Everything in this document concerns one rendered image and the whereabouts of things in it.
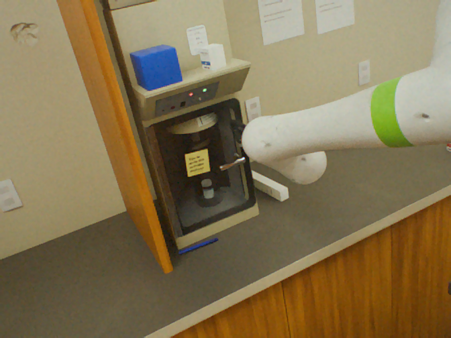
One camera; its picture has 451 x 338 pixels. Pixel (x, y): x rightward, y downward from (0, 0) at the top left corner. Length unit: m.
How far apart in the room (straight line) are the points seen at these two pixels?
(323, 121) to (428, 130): 0.19
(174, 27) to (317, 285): 0.92
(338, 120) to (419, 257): 1.09
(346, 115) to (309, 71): 1.29
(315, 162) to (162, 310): 0.60
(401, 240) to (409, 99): 1.02
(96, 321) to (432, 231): 1.21
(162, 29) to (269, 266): 0.75
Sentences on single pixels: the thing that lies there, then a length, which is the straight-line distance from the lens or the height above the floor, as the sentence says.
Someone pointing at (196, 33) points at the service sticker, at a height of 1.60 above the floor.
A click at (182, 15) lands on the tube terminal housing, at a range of 1.27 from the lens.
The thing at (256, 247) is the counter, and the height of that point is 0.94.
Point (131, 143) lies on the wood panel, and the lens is 1.18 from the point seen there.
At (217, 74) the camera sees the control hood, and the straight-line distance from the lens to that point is 1.20.
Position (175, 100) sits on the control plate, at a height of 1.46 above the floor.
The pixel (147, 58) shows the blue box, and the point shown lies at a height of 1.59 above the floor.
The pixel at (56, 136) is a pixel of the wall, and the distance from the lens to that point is 1.68.
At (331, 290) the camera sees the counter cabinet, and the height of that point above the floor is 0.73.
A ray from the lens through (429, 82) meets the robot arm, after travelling 0.69.
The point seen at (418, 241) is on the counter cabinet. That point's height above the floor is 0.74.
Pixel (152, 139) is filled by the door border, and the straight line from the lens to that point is 1.28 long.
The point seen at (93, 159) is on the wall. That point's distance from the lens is 1.73.
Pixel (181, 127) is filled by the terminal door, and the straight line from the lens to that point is 1.30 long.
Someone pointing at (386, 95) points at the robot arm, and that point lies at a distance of 0.73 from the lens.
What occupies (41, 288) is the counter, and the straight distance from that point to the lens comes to 1.56.
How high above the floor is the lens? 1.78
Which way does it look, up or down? 26 degrees down
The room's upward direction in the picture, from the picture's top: 11 degrees counter-clockwise
